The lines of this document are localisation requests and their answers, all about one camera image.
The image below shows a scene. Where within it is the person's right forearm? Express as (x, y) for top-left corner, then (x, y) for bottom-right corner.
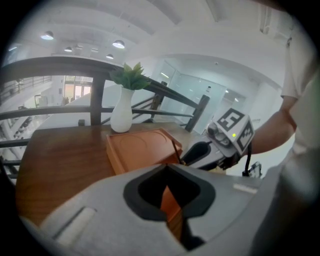
(249, 96), (298, 156)

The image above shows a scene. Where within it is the distant metal railing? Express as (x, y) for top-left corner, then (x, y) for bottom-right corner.
(0, 75), (53, 99)

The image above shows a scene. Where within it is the small grey gripper camera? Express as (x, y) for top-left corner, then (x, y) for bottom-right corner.
(207, 123), (231, 147)

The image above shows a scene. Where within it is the orange wooden tray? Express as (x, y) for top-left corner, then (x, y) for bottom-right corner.
(105, 127), (184, 225)

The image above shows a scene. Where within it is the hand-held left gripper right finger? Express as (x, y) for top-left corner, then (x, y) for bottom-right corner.
(164, 162), (263, 252)

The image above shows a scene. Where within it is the white vase with green plant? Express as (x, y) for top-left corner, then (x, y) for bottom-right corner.
(109, 61), (152, 134)

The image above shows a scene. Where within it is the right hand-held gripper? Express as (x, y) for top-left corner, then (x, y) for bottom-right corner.
(181, 107), (256, 171)

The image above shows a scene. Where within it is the large window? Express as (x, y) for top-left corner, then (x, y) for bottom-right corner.
(63, 75), (94, 100)

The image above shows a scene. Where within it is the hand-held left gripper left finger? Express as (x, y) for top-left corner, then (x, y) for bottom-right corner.
(39, 163), (191, 256)

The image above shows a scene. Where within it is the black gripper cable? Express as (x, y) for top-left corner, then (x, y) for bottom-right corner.
(241, 144), (253, 177)

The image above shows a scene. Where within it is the person in white shirt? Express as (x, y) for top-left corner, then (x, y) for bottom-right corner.
(279, 7), (320, 176)

